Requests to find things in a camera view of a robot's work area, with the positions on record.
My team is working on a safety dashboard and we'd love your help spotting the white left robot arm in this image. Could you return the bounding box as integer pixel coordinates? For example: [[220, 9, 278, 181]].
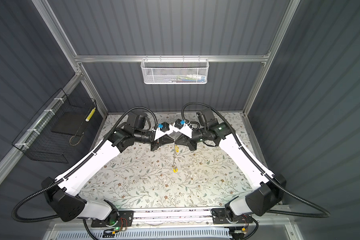
[[42, 110, 174, 226]]

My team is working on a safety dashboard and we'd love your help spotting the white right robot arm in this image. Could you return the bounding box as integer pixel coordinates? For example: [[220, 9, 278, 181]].
[[171, 108, 286, 221]]

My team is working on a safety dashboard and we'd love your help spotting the yellow marker pen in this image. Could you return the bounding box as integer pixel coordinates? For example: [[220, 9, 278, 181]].
[[85, 107, 96, 122]]

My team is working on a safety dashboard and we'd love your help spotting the black foam pad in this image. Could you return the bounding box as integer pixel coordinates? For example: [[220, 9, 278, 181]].
[[51, 112, 89, 137]]

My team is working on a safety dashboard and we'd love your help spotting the white vent grille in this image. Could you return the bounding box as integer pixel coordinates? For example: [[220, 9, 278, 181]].
[[55, 227, 233, 240]]

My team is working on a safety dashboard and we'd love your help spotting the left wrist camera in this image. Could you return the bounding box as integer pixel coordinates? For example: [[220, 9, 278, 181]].
[[154, 122, 174, 141]]

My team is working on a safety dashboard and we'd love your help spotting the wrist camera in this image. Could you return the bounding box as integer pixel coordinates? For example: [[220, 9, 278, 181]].
[[154, 122, 174, 141], [173, 119, 193, 138]]

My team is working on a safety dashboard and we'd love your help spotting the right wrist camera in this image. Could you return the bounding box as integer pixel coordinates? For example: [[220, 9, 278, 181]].
[[173, 119, 193, 138]]

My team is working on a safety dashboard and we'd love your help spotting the white wire mesh basket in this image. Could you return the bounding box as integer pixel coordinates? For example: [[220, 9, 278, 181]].
[[141, 59, 210, 85]]

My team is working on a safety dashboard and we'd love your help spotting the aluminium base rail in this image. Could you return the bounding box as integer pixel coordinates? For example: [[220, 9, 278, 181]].
[[47, 206, 289, 229]]

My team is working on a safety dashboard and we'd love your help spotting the black wire basket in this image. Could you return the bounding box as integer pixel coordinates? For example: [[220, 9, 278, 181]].
[[12, 91, 102, 164]]

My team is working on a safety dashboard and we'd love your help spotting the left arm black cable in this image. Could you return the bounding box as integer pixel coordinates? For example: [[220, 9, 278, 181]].
[[11, 106, 159, 240]]

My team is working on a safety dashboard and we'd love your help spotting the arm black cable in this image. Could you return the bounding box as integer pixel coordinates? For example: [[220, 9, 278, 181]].
[[180, 102, 331, 218], [11, 106, 159, 240]]

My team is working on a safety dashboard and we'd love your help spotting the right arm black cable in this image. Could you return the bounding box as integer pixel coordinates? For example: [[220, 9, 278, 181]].
[[180, 102, 331, 218]]

